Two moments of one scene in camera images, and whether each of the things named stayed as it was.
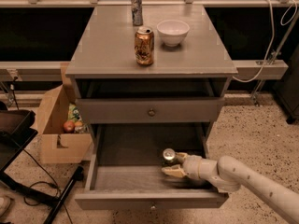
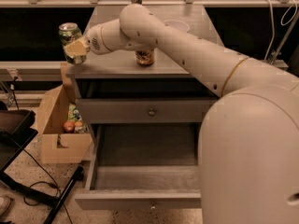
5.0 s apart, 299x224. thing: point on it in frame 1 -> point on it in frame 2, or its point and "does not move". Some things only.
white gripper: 192,166 -> 94,39
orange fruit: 78,123 does not move
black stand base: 56,202 does not move
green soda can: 169,158 -> 70,32
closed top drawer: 150,110 does not move
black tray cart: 16,134 does not move
